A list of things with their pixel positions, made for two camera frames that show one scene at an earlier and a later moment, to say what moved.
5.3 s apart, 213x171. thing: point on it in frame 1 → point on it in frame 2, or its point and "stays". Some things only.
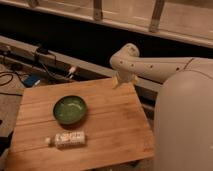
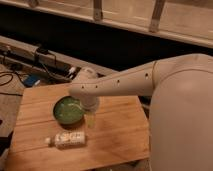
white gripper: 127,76 → 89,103
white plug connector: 71,71 stays
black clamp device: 42,50 stays
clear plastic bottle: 67,140 stays
